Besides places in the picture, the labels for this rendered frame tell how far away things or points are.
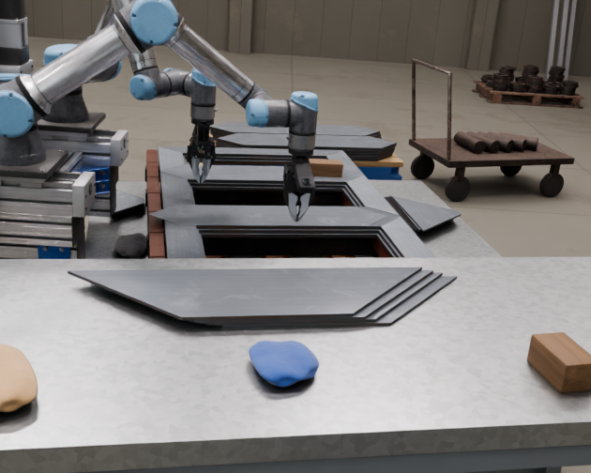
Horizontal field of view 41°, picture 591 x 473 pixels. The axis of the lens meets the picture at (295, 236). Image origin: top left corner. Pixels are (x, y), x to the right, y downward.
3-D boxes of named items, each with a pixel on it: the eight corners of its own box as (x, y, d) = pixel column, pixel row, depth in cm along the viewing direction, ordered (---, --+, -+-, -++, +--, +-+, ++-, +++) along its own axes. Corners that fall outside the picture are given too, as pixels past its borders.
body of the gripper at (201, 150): (189, 160, 246) (190, 122, 241) (189, 153, 254) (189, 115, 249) (215, 160, 247) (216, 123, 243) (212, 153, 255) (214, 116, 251)
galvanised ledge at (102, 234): (145, 189, 323) (145, 181, 322) (150, 347, 204) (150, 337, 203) (95, 188, 319) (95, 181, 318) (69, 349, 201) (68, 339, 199)
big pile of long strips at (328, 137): (377, 138, 372) (378, 126, 370) (402, 162, 336) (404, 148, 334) (205, 133, 357) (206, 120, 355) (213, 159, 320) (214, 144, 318)
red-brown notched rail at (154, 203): (157, 164, 316) (157, 149, 314) (173, 383, 168) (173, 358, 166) (146, 163, 315) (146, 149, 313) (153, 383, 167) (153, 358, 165)
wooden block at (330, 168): (340, 173, 294) (340, 160, 292) (341, 177, 288) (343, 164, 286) (307, 171, 293) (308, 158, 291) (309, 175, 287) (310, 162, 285)
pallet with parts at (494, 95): (471, 90, 969) (476, 57, 955) (561, 96, 975) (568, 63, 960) (486, 102, 898) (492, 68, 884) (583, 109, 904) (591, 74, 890)
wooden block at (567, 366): (525, 360, 129) (531, 333, 127) (557, 358, 131) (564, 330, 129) (560, 394, 120) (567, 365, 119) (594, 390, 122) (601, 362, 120)
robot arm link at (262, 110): (242, 120, 223) (280, 121, 226) (250, 130, 213) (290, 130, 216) (243, 92, 220) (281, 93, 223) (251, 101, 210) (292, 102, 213)
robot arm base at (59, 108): (35, 121, 256) (33, 90, 253) (48, 111, 270) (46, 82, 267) (82, 124, 257) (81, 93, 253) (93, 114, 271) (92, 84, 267)
